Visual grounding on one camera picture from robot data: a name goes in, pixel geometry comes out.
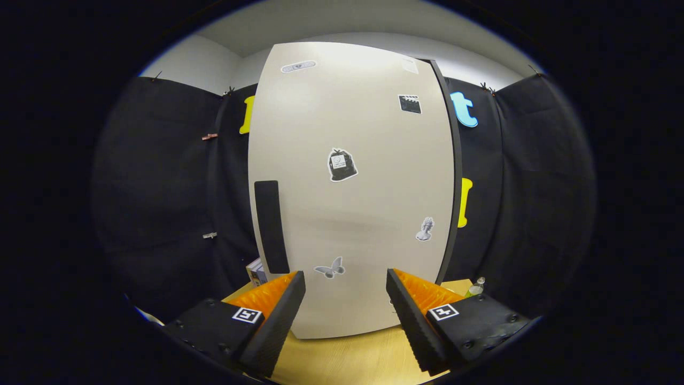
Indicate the lavender paperback book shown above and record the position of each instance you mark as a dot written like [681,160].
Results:
[261,277]

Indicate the black backdrop cloth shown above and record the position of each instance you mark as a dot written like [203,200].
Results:
[155,187]

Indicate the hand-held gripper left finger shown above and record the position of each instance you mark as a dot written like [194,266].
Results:
[278,326]

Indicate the grey shoe cabinet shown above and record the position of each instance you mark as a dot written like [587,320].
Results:
[458,176]

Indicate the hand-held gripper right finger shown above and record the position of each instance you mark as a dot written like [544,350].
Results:
[414,326]

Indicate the black clip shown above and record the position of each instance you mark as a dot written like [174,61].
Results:
[534,71]
[486,88]
[228,91]
[156,76]

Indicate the green label bottle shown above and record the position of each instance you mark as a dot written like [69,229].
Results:
[475,289]

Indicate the red clip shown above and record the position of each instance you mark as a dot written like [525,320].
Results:
[209,137]

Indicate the pale paperback book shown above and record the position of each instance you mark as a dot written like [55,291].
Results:
[251,266]

